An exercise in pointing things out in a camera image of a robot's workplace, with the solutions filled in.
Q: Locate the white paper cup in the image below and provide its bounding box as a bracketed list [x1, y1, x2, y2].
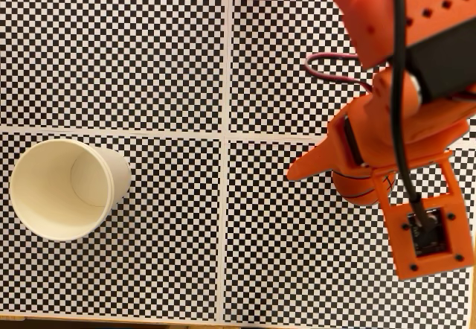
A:
[10, 138, 132, 242]

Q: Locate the long red black servo wire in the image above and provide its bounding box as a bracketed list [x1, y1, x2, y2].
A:
[304, 52, 375, 94]

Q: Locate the orange toy basketball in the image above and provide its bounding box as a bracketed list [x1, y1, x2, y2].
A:
[332, 168, 396, 208]

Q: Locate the black camera cable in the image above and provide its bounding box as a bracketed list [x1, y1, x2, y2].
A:
[389, 0, 435, 233]

